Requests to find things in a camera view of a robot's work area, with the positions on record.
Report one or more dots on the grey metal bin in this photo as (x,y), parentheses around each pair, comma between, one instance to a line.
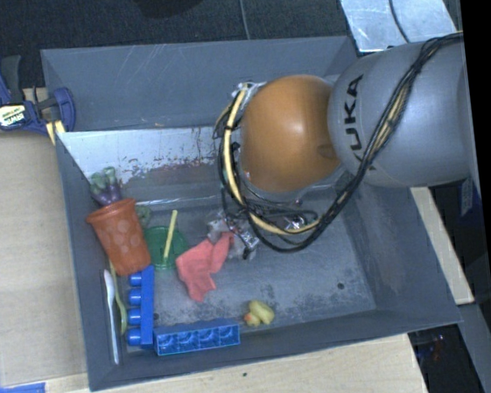
(282,284)

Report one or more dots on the orange plastic cup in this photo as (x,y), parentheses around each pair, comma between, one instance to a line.
(120,238)

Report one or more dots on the purple and green toy vegetable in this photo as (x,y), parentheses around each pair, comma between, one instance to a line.
(105,187)

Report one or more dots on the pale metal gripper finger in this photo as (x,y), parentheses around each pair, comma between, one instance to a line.
(247,238)
(219,226)

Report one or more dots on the yellow straw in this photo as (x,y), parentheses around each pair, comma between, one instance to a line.
(170,235)

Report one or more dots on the red cloth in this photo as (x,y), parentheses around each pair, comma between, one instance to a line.
(200,264)

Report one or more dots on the pale wood flat board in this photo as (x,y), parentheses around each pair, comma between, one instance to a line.
(28,260)

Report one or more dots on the green plastic cup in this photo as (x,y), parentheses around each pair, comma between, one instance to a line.
(158,245)

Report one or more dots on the blue long toy brick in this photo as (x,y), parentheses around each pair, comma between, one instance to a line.
(197,337)

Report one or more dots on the blue studded toy brick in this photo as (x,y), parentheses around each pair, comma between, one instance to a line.
(145,306)

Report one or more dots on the white plastic spoon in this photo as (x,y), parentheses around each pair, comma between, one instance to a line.
(111,312)

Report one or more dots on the yellow rubber duck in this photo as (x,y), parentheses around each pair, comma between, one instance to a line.
(261,313)

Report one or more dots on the yellow-green plastic spoon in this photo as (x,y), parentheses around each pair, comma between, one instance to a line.
(121,311)

